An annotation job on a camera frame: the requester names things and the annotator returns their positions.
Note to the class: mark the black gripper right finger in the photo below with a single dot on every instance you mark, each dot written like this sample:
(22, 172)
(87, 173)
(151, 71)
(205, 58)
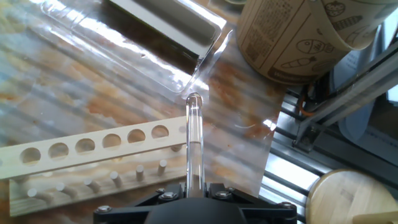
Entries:
(264, 211)

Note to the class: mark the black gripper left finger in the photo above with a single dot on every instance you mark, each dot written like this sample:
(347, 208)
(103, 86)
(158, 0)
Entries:
(133, 208)

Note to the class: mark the clear glass test tube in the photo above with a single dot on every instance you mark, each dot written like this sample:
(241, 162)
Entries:
(195, 140)

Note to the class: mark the wooden test tube rack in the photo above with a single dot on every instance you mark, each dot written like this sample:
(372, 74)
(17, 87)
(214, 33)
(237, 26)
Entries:
(93, 149)

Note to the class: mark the wooden mug tree stand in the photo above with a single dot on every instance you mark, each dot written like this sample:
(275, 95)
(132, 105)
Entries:
(342, 199)

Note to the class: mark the orange marble pattern mat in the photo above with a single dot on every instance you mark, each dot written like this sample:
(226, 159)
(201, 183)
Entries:
(93, 102)

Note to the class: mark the clear plastic tray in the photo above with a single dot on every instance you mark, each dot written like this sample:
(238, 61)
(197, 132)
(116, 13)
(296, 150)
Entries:
(124, 53)

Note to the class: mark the beige printed paper cup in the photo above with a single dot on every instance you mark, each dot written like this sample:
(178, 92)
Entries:
(351, 21)

